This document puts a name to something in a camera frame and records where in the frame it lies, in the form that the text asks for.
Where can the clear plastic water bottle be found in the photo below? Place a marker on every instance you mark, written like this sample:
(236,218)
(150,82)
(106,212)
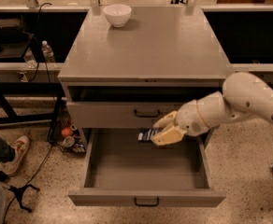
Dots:
(47,52)

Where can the open grey lower drawer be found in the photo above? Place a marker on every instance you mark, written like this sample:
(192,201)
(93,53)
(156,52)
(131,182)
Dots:
(120,170)

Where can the dark blue rxbar wrapper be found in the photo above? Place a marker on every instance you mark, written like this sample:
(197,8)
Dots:
(145,135)

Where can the closed grey middle drawer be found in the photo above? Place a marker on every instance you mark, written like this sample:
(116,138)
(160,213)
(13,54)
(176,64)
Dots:
(121,115)

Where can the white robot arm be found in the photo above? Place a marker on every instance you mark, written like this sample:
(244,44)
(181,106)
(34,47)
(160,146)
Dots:
(244,96)

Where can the white ceramic bowl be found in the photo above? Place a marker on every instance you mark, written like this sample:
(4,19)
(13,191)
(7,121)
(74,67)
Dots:
(118,14)

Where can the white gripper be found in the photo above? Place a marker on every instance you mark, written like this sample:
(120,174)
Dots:
(189,117)

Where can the black wire basket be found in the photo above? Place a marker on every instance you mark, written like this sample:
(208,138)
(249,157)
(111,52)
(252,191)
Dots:
(61,119)

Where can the black side table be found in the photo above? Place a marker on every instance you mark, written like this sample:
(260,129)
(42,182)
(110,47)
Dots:
(24,71)

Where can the orange fruit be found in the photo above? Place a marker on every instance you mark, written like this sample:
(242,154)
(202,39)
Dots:
(66,132)

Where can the grey drawer cabinet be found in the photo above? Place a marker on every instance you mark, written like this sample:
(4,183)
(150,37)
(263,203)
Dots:
(161,55)

